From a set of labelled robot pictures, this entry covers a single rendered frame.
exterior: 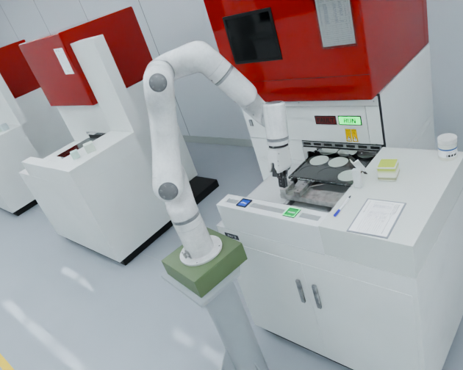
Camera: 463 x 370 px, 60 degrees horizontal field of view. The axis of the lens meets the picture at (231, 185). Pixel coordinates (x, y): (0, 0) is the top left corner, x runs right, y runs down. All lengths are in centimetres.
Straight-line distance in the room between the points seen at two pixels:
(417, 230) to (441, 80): 211
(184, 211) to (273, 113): 50
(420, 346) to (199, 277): 89
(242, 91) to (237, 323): 106
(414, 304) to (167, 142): 106
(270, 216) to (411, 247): 57
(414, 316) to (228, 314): 76
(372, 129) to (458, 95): 156
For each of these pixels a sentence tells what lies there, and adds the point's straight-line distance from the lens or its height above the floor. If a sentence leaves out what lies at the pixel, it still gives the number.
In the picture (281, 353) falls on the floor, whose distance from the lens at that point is 243.
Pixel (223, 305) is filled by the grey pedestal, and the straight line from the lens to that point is 184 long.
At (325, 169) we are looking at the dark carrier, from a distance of 205.
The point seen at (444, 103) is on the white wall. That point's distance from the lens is 353.
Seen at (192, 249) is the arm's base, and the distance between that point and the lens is 166.
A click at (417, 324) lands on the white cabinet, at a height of 58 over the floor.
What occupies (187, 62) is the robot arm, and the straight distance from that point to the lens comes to 140.
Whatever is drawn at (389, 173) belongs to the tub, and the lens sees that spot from 173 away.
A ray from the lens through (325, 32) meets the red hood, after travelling 186.
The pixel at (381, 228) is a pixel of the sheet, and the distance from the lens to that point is 151.
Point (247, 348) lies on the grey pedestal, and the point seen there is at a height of 33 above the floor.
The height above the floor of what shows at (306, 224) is 96.
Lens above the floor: 191
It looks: 28 degrees down
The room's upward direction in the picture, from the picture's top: 19 degrees counter-clockwise
